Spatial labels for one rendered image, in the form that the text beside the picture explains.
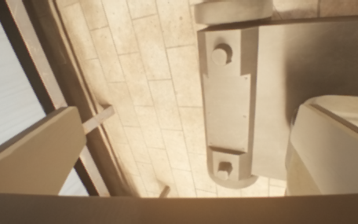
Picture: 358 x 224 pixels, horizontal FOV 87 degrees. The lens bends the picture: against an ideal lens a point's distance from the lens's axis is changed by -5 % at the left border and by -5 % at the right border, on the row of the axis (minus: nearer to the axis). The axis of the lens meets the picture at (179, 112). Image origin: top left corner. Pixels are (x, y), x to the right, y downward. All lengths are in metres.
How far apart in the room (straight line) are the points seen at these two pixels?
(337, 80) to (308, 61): 0.08
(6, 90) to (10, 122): 0.11
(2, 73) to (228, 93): 0.76
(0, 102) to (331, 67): 0.98
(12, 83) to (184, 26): 0.64
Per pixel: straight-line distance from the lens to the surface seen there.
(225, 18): 0.49
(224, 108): 0.56
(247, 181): 0.74
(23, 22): 0.96
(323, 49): 0.53
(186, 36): 0.75
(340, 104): 0.45
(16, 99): 0.91
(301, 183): 0.32
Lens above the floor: 0.68
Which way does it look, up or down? 51 degrees down
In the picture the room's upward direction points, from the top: 138 degrees counter-clockwise
